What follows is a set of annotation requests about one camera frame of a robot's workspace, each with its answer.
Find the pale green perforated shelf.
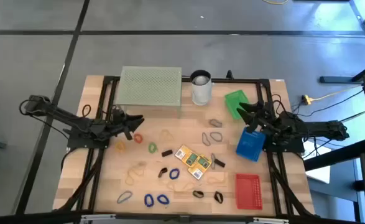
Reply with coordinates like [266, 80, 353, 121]
[115, 65, 183, 109]

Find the black aluminium table frame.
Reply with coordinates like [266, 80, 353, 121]
[56, 74, 315, 218]

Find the thin blue rubber band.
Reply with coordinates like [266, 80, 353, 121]
[116, 190, 134, 205]

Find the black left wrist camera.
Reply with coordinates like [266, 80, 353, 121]
[112, 107, 126, 119]

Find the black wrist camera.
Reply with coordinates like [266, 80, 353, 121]
[112, 107, 126, 119]
[261, 104, 275, 118]

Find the red plastic basket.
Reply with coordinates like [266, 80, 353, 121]
[234, 173, 264, 211]

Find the white tilted pen cup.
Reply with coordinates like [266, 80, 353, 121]
[189, 69, 214, 106]

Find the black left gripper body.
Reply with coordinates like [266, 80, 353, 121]
[111, 107, 134, 141]

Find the yellow rubber band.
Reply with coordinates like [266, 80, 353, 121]
[165, 179, 196, 192]
[159, 129, 175, 142]
[125, 161, 148, 187]

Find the yellow floor cable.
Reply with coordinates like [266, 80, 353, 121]
[262, 0, 290, 6]

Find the yellow green crayon box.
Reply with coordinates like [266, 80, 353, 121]
[173, 144, 199, 166]
[187, 154, 213, 181]

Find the silver aluminium bracket bar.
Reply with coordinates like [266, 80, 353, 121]
[79, 213, 290, 224]

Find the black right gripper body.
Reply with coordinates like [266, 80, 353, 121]
[249, 101, 278, 134]

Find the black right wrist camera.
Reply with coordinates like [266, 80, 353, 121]
[261, 104, 275, 118]

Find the black desk leg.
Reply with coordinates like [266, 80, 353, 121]
[318, 57, 365, 84]
[303, 138, 365, 171]

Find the blue plastic basket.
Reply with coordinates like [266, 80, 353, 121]
[235, 126, 267, 163]

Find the yellow extension cord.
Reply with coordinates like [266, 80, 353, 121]
[301, 84, 365, 106]

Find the green plastic basket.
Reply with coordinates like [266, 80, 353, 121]
[224, 89, 251, 121]

